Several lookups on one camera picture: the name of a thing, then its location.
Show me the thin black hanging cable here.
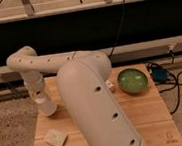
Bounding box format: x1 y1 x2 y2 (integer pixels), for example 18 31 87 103
100 0 134 58

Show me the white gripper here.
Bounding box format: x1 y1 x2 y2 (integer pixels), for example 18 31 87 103
22 72 46 99

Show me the green bowl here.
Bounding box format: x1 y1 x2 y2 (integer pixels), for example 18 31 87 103
117 68 148 94

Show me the white ceramic cup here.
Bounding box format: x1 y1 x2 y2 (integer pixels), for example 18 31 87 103
34 93 58 117

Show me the small white object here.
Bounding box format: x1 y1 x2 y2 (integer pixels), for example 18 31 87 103
106 80 115 92

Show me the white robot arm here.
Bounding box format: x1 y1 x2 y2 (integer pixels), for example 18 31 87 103
6 46 148 146

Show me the blue power adapter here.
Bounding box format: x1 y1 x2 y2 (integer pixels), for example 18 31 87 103
152 67 168 83

